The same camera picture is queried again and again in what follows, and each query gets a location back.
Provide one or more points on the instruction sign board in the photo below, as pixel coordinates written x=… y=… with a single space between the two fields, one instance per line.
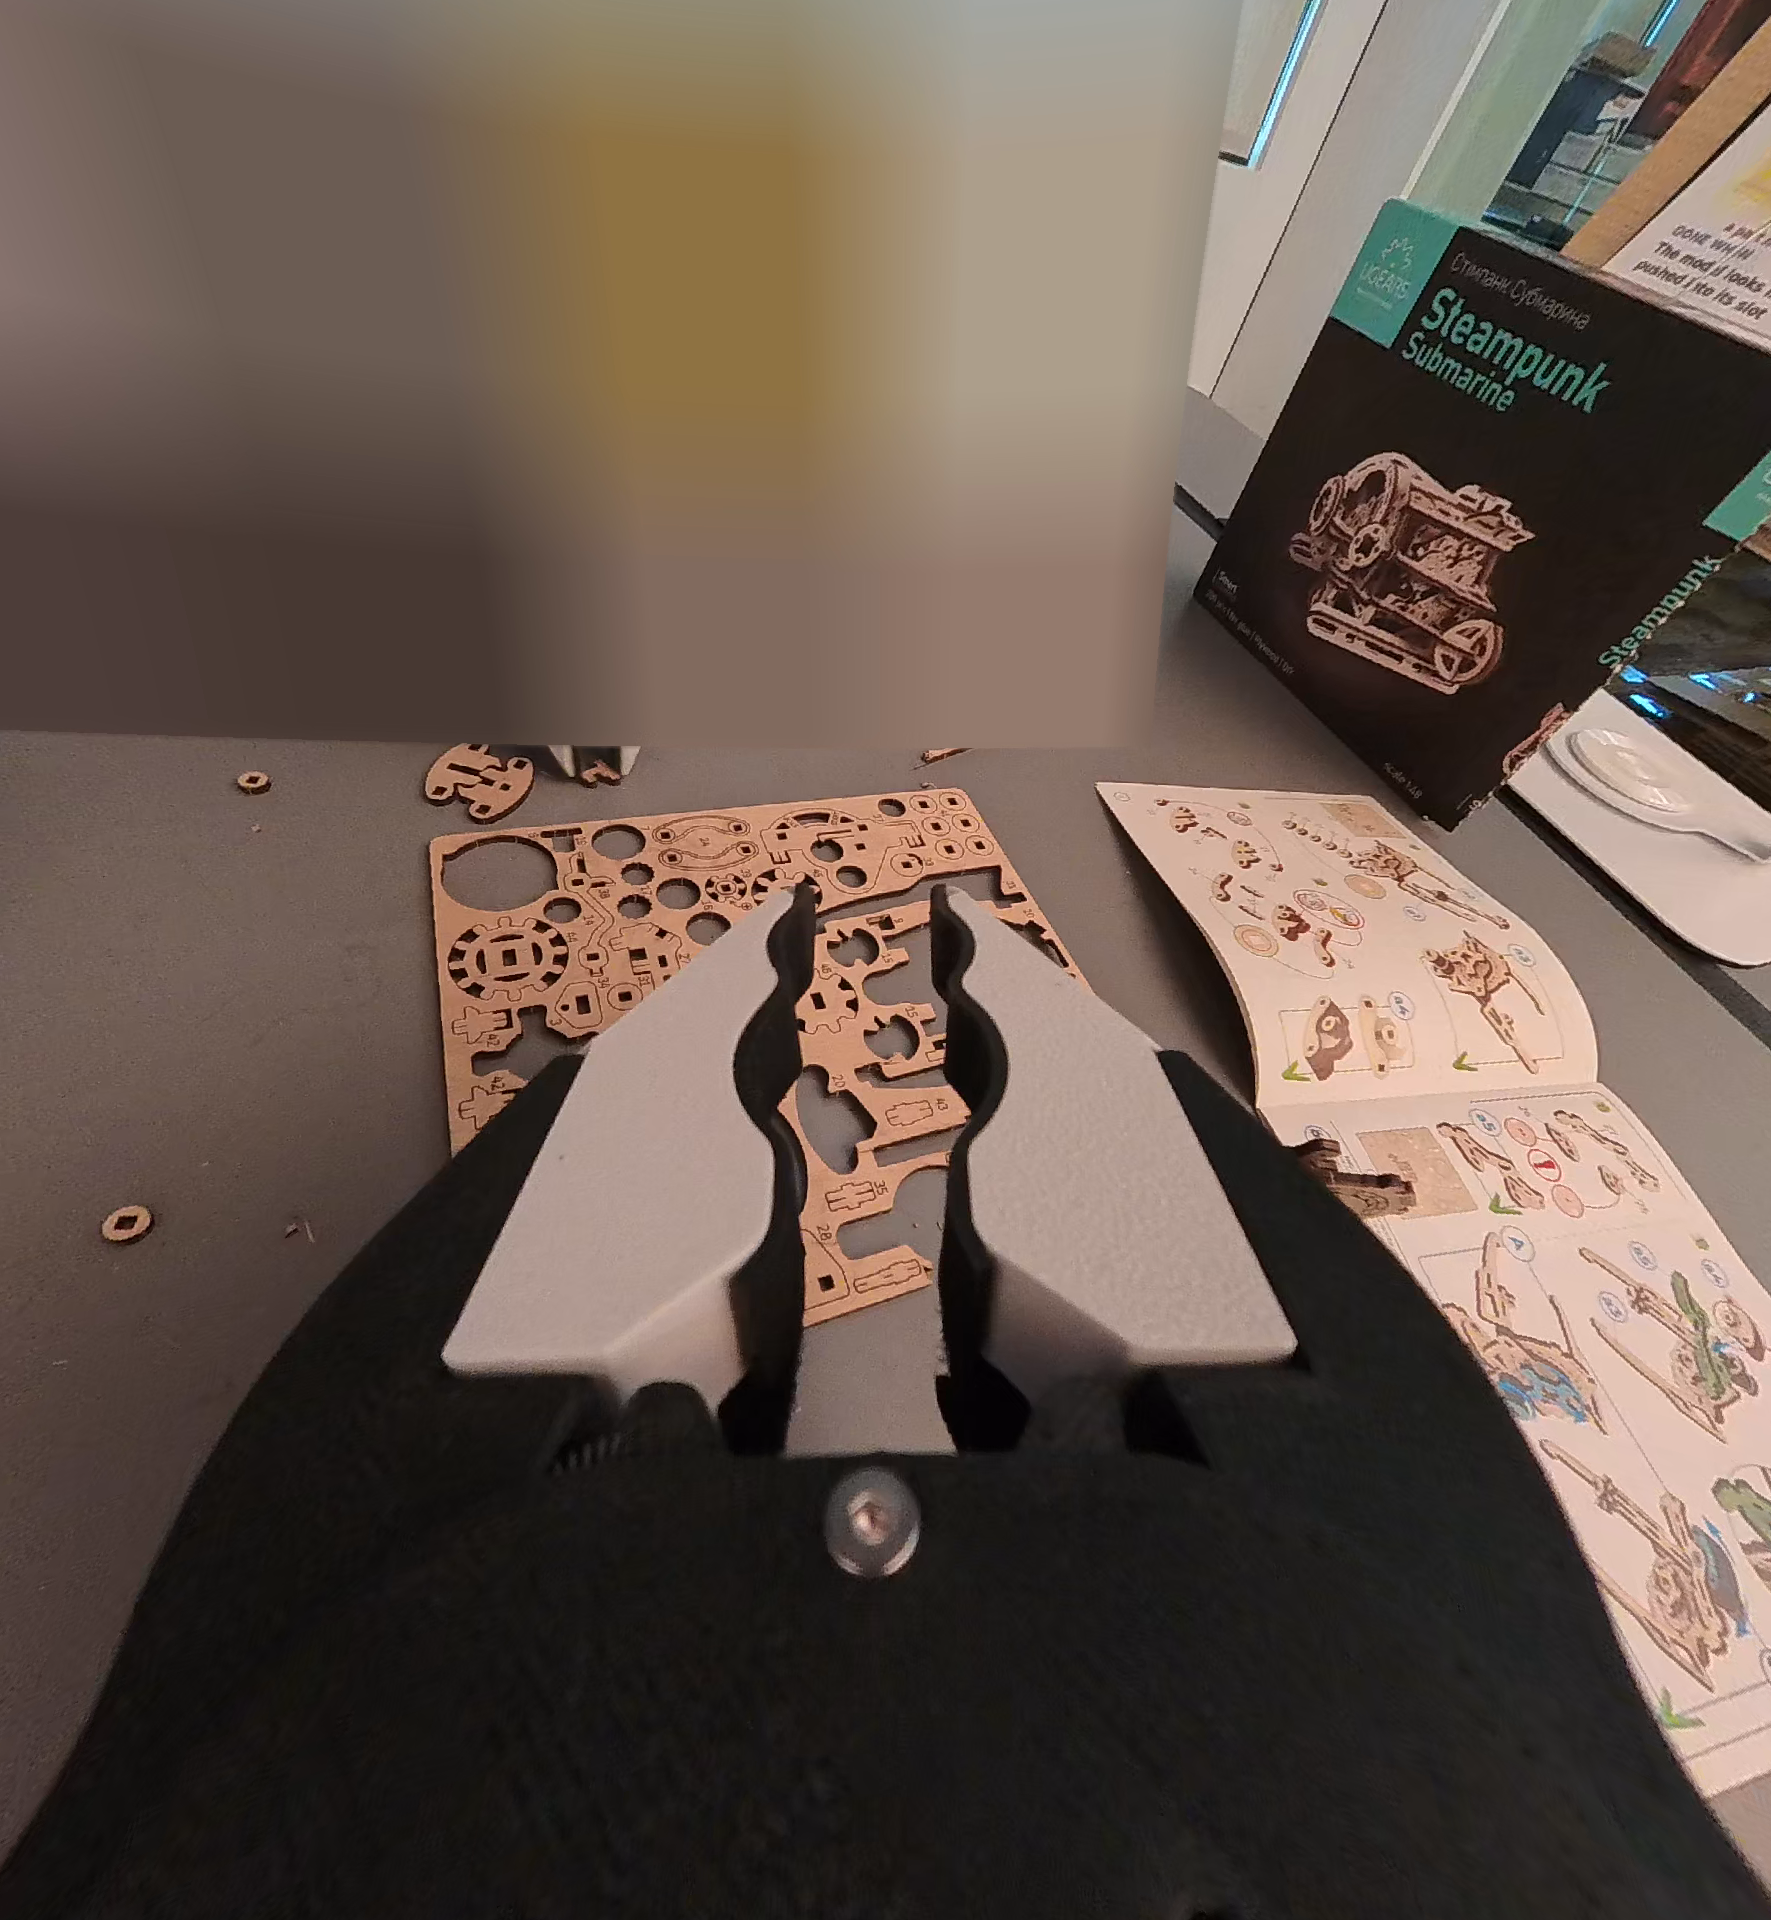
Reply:
x=1755 y=180

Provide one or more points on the oval wooden model part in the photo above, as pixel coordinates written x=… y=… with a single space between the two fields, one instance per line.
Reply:
x=507 y=779

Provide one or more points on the notched wooden model part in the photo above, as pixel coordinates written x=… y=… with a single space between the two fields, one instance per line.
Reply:
x=450 y=788

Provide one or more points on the laser-cut wooden parts sheet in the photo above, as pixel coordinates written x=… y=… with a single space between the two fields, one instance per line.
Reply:
x=863 y=1276

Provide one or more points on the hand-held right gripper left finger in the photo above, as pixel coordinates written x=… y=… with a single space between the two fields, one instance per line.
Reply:
x=601 y=1200

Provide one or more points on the illustrated instruction booklet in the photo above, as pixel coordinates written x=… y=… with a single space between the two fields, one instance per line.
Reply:
x=1425 y=960

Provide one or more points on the white magnifying glass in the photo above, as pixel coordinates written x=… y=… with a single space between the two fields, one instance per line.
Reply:
x=1628 y=781

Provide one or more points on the white document stand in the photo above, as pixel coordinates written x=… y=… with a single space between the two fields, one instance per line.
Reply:
x=1725 y=916

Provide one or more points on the black model kit box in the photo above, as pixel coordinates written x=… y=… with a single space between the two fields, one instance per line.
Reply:
x=1425 y=526

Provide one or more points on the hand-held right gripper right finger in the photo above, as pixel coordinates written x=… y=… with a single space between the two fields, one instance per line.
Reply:
x=1124 y=1200

